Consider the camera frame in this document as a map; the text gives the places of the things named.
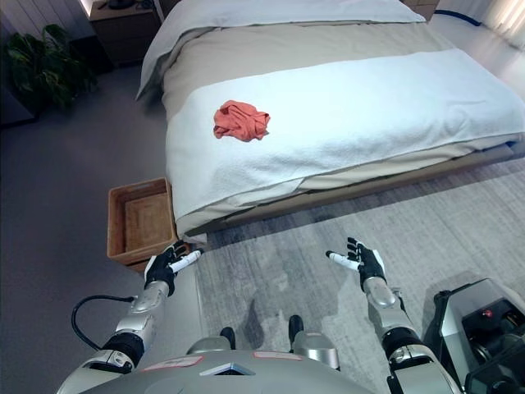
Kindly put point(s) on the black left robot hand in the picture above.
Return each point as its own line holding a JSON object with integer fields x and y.
{"x": 161, "y": 264}

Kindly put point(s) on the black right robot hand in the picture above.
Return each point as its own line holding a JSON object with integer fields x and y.
{"x": 371, "y": 262}

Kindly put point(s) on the orange cloth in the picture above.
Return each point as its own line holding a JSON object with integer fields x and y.
{"x": 240, "y": 121}

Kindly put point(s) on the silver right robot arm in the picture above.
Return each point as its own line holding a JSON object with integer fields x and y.
{"x": 393, "y": 324}

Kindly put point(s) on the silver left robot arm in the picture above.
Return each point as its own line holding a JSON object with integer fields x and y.
{"x": 135, "y": 324}

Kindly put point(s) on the brown wicker basket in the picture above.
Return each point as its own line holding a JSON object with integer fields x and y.
{"x": 141, "y": 223}

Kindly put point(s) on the bed with white blanket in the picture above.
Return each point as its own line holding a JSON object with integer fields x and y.
{"x": 348, "y": 119}

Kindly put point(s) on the grey patterned rug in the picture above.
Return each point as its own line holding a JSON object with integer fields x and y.
{"x": 410, "y": 238}

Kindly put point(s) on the silver left robot leg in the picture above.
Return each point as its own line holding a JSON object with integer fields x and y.
{"x": 207, "y": 346}

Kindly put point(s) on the silver robot leg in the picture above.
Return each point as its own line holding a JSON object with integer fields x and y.
{"x": 316, "y": 349}
{"x": 207, "y": 346}

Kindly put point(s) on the black right robot foot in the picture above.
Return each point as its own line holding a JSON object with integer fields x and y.
{"x": 296, "y": 326}

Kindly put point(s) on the black robot foot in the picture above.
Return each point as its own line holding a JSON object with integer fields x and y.
{"x": 296, "y": 326}
{"x": 228, "y": 336}

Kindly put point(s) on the black left robot foot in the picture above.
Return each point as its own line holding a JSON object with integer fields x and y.
{"x": 228, "y": 336}

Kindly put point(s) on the silver right robot leg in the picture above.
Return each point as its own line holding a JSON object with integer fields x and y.
{"x": 316, "y": 349}

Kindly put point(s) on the black and silver machine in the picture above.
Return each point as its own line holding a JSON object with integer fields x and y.
{"x": 476, "y": 328}

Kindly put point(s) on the silver robot torso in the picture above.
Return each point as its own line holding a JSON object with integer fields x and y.
{"x": 229, "y": 375}

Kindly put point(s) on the dark planter box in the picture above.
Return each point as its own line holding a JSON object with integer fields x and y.
{"x": 16, "y": 106}

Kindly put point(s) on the green potted plant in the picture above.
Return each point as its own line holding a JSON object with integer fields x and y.
{"x": 45, "y": 65}

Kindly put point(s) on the beige duvet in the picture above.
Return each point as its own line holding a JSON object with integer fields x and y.
{"x": 287, "y": 45}

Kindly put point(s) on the brown wooden nightstand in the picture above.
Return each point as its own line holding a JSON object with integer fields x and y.
{"x": 127, "y": 33}

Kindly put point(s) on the white curtain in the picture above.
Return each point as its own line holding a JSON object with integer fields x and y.
{"x": 508, "y": 20}

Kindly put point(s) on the tan bed frame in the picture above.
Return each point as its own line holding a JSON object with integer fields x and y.
{"x": 369, "y": 186}

